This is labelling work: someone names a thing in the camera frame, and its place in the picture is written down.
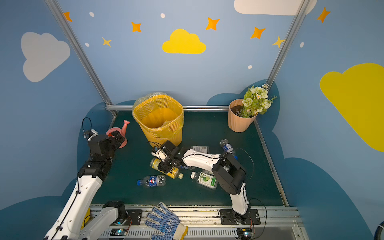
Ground yellow label tea bottle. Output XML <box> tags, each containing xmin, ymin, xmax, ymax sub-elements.
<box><xmin>150</xmin><ymin>158</ymin><xmax>184</xmax><ymax>179</ymax></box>

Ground lime label bottle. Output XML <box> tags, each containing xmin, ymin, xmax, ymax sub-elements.
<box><xmin>191</xmin><ymin>172</ymin><xmax>218</xmax><ymax>190</ymax></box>

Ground blue cap clear bottle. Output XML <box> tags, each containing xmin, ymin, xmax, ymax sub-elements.
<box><xmin>220</xmin><ymin>139</ymin><xmax>238</xmax><ymax>160</ymax></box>

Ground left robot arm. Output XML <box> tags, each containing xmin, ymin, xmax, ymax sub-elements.
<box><xmin>44</xmin><ymin>130</ymin><xmax>126</xmax><ymax>240</ymax></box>

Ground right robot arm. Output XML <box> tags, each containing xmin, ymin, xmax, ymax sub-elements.
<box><xmin>152</xmin><ymin>141</ymin><xmax>250</xmax><ymax>216</ymax></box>

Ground yellow slatted waste bin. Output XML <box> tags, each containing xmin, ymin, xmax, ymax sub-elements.
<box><xmin>132</xmin><ymin>94</ymin><xmax>185</xmax><ymax>148</ymax></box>

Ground clear yellow bin liner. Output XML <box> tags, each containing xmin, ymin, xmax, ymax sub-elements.
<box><xmin>131</xmin><ymin>91</ymin><xmax>185</xmax><ymax>139</ymax></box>

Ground pink plastic watering can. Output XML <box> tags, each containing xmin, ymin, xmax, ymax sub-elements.
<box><xmin>106</xmin><ymin>120</ymin><xmax>130</xmax><ymax>149</ymax></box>

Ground grey label clear bottle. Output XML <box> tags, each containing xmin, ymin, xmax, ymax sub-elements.
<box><xmin>191</xmin><ymin>146</ymin><xmax>210</xmax><ymax>154</ymax></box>

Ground pepsi blue label bottle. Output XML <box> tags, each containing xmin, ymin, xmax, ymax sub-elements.
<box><xmin>137</xmin><ymin>175</ymin><xmax>166</xmax><ymax>188</ymax></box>

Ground peach ribbed flower pot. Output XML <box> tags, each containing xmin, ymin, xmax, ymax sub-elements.
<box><xmin>228</xmin><ymin>99</ymin><xmax>256</xmax><ymax>133</ymax></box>

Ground blue dotted work glove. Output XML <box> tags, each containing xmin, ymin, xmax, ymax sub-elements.
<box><xmin>145</xmin><ymin>202</ymin><xmax>188</xmax><ymax>240</ymax></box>

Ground left green circuit board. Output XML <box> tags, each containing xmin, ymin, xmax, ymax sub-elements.
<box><xmin>110</xmin><ymin>229</ymin><xmax>129</xmax><ymax>237</ymax></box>

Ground green circuit board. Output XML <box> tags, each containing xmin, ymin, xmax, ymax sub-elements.
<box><xmin>236</xmin><ymin>228</ymin><xmax>254</xmax><ymax>240</ymax></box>
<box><xmin>110</xmin><ymin>229</ymin><xmax>129</xmax><ymax>237</ymax></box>

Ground white green artificial flowers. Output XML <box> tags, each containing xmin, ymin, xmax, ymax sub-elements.
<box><xmin>235</xmin><ymin>84</ymin><xmax>277</xmax><ymax>119</ymax></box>

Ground right green circuit board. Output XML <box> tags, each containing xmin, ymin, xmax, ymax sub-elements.
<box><xmin>236</xmin><ymin>228</ymin><xmax>254</xmax><ymax>240</ymax></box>

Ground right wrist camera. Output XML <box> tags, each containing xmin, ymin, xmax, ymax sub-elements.
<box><xmin>151</xmin><ymin>147</ymin><xmax>168</xmax><ymax>162</ymax></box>

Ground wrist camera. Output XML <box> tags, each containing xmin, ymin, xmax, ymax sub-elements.
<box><xmin>83</xmin><ymin>129</ymin><xmax>98</xmax><ymax>141</ymax></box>
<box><xmin>151</xmin><ymin>147</ymin><xmax>168</xmax><ymax>162</ymax></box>

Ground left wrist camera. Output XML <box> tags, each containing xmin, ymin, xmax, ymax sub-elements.
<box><xmin>83</xmin><ymin>129</ymin><xmax>98</xmax><ymax>141</ymax></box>

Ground aluminium frame rail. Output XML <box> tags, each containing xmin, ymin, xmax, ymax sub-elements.
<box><xmin>106</xmin><ymin>105</ymin><xmax>229</xmax><ymax>112</ymax></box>

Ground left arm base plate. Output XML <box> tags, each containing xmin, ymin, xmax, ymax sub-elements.
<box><xmin>121</xmin><ymin>209</ymin><xmax>143</xmax><ymax>226</ymax></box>

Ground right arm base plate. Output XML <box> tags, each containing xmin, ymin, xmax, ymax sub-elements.
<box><xmin>219</xmin><ymin>209</ymin><xmax>261</xmax><ymax>225</ymax></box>

